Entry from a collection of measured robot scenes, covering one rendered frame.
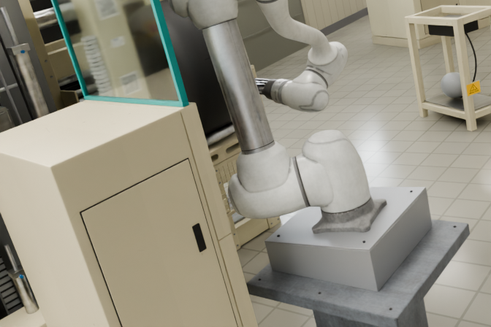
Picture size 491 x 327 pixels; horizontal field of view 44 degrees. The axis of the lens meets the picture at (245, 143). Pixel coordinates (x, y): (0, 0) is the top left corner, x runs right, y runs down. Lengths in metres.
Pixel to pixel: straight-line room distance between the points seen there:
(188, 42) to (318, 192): 0.84
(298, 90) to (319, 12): 7.28
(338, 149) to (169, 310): 0.63
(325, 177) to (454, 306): 1.20
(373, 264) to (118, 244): 0.68
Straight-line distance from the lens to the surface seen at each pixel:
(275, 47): 8.29
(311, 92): 2.03
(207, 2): 1.67
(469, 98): 4.46
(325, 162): 1.70
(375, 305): 1.68
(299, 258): 1.82
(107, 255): 1.44
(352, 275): 1.74
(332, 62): 2.10
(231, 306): 1.70
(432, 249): 1.88
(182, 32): 2.29
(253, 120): 1.70
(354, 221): 1.77
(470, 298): 2.79
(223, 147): 2.46
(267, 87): 2.17
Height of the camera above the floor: 1.61
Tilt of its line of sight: 18 degrees down
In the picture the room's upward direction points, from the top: 15 degrees counter-clockwise
